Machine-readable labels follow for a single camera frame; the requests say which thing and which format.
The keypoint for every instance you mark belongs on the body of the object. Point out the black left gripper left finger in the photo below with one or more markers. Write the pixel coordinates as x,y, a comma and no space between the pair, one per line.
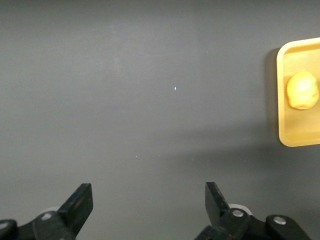
72,210

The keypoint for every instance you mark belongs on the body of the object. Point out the yellow plastic tray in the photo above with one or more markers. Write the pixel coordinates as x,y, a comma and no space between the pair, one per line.
300,130

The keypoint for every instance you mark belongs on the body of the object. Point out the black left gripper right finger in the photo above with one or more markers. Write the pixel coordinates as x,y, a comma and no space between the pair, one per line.
220,212

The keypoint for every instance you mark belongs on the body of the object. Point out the yellow potato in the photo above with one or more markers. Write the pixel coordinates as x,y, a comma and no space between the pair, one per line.
303,90

